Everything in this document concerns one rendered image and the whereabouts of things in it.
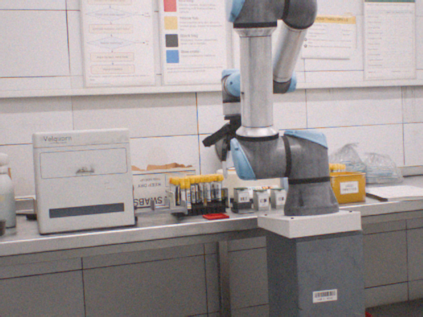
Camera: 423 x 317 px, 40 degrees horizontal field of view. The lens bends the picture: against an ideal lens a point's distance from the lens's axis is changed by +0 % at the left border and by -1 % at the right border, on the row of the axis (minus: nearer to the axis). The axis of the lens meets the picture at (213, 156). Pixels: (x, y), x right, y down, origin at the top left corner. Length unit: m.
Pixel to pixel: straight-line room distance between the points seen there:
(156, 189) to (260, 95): 0.72
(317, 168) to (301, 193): 0.08
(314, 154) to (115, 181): 0.60
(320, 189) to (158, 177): 0.72
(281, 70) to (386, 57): 1.21
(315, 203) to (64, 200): 0.72
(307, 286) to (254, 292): 1.13
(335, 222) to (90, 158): 0.73
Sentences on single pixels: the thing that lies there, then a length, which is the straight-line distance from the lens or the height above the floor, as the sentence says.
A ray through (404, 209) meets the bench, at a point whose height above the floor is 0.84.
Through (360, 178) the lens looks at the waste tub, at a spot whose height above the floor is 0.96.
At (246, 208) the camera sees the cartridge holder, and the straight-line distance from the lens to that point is 1.93.
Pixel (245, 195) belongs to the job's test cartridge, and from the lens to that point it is 1.93.
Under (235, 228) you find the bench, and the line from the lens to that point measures 1.84.
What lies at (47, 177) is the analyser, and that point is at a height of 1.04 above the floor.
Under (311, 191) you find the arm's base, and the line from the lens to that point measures 1.57.
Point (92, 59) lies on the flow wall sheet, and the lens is 2.40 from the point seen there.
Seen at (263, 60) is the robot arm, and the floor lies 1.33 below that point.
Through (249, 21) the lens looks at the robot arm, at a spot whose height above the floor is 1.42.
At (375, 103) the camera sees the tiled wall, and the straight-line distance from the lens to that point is 2.88.
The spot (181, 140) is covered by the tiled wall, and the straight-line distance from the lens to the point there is 2.47.
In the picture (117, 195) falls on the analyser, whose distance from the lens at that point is 1.77.
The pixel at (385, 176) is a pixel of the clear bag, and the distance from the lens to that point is 2.68.
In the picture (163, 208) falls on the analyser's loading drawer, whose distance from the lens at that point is 1.82.
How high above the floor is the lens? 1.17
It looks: 3 degrees down
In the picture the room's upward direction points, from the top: 3 degrees counter-clockwise
